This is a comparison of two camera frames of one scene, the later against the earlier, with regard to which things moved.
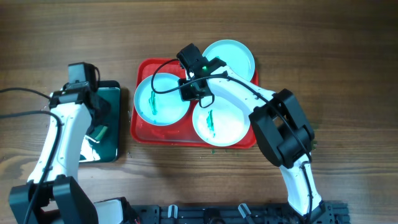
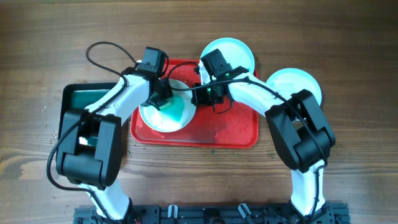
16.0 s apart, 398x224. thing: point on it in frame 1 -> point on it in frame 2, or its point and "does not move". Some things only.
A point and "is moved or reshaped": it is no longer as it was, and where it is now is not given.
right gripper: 185,96 -> 198,100
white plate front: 222,124 -> 292,80
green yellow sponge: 99,131 is moved or reshaped
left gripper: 105,108 -> 167,94
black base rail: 331,212 does not move
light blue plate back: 234,53 does not move
